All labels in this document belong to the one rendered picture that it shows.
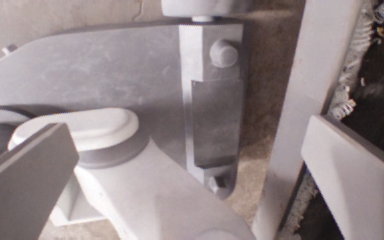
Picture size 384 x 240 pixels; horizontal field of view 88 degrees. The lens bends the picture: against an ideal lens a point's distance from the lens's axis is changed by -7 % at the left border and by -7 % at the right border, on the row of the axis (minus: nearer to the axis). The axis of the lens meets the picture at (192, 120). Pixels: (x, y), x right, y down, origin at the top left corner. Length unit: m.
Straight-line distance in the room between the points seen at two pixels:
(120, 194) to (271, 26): 0.61
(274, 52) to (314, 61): 0.50
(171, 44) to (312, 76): 0.29
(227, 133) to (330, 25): 0.38
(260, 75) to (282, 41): 0.12
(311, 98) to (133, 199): 0.24
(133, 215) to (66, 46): 0.33
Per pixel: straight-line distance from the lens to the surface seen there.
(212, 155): 0.57
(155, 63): 0.46
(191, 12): 0.44
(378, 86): 0.39
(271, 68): 0.75
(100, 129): 0.35
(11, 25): 0.70
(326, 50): 0.24
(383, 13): 0.31
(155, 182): 0.31
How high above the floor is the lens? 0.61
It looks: 58 degrees down
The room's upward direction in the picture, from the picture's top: 158 degrees clockwise
